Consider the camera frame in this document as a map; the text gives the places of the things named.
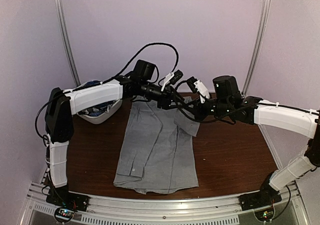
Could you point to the white plastic basket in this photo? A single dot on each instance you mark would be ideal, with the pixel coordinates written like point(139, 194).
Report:
point(100, 115)

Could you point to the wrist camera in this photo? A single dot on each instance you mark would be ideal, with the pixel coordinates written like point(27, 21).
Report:
point(171, 79)
point(197, 86)

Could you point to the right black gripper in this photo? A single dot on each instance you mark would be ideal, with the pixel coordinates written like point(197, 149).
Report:
point(197, 111)

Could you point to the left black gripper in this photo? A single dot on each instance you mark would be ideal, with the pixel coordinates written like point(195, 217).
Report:
point(167, 98)

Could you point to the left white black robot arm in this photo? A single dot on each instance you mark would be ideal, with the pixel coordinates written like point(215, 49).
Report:
point(64, 104)

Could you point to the grey long sleeve shirt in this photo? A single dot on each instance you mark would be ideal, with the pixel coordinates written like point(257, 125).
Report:
point(157, 151)

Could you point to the aluminium frame post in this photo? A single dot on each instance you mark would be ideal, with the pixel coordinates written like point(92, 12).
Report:
point(66, 41)
point(263, 20)

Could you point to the right aluminium frame post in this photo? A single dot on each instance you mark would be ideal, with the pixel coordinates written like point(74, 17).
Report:
point(263, 20)

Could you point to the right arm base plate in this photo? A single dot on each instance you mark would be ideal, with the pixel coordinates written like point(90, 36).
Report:
point(262, 203)

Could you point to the blue plaid shirt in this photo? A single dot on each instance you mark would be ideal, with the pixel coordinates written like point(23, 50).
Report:
point(98, 110)

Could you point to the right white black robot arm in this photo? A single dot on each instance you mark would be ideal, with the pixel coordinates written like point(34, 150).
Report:
point(257, 111)

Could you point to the left aluminium frame post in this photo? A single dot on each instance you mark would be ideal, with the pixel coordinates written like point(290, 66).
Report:
point(66, 41)

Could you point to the front aluminium rail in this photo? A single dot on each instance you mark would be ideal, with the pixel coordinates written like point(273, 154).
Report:
point(221, 210)

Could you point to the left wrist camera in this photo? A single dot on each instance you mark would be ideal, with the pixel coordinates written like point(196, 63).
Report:
point(171, 79)

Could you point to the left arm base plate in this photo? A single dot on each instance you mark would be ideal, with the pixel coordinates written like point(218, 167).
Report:
point(67, 208)

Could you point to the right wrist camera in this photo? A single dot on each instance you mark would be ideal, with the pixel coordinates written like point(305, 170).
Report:
point(197, 86)

